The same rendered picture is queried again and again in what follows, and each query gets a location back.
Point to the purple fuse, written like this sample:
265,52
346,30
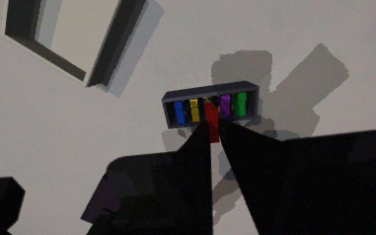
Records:
225,105

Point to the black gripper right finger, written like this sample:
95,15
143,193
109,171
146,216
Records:
267,169

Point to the red fuse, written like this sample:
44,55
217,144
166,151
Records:
211,115

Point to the yellow fuse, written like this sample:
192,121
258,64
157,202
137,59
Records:
194,110

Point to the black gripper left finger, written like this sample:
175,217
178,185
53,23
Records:
186,170

